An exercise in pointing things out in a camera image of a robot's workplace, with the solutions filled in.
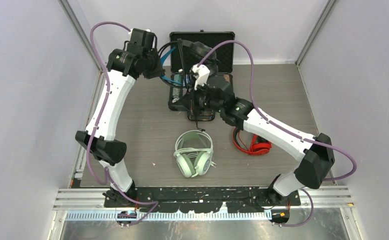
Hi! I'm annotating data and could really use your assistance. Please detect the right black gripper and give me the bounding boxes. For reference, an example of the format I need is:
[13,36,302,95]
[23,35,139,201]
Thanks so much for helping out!
[178,80,223,114]

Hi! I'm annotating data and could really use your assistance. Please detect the blue black headphones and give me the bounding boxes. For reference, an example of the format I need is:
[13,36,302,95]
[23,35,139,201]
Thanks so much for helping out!
[158,38,212,89]

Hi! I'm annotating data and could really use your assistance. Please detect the mint green headphones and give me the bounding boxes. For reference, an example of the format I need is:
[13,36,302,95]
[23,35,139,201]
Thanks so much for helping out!
[173,130,216,178]

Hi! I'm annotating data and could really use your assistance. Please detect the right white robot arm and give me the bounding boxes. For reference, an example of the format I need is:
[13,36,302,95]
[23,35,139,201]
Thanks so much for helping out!
[188,73,335,206]

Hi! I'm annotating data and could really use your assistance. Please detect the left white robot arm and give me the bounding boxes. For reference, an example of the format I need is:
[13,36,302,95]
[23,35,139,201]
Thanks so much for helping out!
[75,28,165,207]

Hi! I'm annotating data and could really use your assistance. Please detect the black poker chip case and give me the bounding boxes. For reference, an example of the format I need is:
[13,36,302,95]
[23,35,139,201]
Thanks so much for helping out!
[167,30,236,122]

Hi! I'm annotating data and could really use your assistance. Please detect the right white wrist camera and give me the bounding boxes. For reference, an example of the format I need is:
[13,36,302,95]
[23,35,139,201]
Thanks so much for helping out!
[190,64,211,91]

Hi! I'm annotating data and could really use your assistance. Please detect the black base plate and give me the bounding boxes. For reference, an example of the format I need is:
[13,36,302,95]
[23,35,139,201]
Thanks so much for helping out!
[102,186,302,215]

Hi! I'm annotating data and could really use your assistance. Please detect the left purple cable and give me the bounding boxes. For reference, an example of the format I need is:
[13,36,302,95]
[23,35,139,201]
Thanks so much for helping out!
[85,21,161,226]

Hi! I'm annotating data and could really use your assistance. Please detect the purple cable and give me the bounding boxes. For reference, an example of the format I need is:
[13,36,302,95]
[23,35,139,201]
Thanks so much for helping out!
[197,40,358,228]
[85,21,161,226]

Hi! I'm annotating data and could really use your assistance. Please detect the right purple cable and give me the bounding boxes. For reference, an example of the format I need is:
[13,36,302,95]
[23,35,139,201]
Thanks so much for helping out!
[197,40,358,228]

